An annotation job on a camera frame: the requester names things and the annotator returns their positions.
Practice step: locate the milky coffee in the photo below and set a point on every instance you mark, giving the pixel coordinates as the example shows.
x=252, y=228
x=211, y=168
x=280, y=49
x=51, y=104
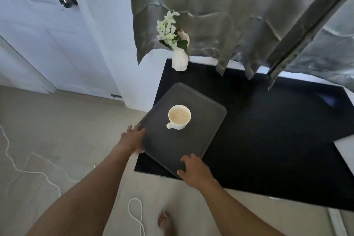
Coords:
x=179, y=115

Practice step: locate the white door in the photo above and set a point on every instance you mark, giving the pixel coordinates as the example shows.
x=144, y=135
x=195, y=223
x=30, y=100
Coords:
x=41, y=45

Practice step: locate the white vase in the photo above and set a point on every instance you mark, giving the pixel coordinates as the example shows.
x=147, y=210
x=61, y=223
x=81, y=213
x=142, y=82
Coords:
x=180, y=60

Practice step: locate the person's left forearm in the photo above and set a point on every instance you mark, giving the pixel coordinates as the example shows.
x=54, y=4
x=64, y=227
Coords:
x=83, y=197

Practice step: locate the white cup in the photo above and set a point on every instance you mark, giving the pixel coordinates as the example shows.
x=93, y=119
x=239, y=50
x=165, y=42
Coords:
x=180, y=122

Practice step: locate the white flowers with green leaves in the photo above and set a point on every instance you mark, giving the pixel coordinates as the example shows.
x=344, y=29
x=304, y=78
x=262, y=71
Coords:
x=167, y=29

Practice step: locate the person's right forearm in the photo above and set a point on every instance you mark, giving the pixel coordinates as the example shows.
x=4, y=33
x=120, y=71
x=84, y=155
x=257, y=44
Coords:
x=235, y=211

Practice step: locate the person's right thumb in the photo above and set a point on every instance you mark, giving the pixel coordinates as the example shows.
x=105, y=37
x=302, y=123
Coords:
x=182, y=173

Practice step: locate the person's right hand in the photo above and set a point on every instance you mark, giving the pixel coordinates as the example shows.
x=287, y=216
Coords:
x=197, y=173

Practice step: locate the white table leg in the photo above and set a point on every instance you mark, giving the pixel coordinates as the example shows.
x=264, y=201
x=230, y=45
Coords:
x=336, y=223

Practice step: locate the person's left hand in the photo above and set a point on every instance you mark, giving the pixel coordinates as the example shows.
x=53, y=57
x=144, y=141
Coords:
x=132, y=140

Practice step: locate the person's foot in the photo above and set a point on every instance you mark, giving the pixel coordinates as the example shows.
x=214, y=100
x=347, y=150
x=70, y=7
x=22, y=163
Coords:
x=166, y=226

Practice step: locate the black table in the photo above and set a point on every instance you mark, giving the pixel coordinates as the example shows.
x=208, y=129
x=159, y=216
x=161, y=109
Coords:
x=276, y=147

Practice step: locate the white flat board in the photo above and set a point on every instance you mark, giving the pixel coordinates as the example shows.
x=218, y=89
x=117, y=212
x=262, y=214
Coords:
x=346, y=152

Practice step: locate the dark grey tray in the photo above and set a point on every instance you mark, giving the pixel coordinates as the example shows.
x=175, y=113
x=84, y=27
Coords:
x=182, y=144

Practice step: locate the grey curtain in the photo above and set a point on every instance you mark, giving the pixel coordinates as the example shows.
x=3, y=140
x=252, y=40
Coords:
x=235, y=11

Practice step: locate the person's left thumb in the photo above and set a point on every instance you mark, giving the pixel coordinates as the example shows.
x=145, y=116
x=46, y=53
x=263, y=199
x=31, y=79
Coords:
x=139, y=151

